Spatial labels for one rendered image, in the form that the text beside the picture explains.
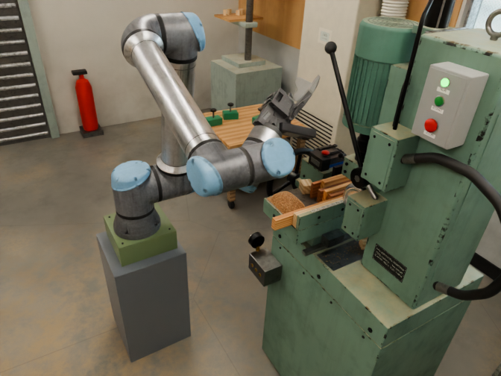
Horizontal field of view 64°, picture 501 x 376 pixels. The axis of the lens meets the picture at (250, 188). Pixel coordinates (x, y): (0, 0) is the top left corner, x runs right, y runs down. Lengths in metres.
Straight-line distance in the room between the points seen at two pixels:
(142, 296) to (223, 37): 3.21
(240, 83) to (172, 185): 1.99
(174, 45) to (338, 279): 0.87
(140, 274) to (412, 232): 1.05
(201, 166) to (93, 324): 1.56
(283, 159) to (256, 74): 2.65
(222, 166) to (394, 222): 0.57
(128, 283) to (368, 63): 1.20
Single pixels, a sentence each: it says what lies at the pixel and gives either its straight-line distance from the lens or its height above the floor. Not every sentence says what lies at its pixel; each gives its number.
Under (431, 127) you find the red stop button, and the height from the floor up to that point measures 1.36.
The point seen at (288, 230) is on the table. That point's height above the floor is 0.87.
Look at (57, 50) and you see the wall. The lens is 3.98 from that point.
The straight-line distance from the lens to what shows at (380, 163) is 1.06.
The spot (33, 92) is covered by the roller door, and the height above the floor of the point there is 0.44.
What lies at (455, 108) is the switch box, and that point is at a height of 1.41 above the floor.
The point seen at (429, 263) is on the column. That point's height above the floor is 0.98.
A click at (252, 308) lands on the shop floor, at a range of 2.23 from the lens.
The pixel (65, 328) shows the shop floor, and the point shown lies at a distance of 2.29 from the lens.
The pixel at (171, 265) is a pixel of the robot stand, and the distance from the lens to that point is 1.73.
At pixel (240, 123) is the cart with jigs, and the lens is 2.91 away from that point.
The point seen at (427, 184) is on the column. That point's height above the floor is 1.19.
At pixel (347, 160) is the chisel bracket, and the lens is 1.39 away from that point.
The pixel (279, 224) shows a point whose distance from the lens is 1.28.
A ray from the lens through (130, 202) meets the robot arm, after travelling 1.58.
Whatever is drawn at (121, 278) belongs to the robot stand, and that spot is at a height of 0.53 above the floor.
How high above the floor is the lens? 1.70
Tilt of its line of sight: 33 degrees down
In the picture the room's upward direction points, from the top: 3 degrees clockwise
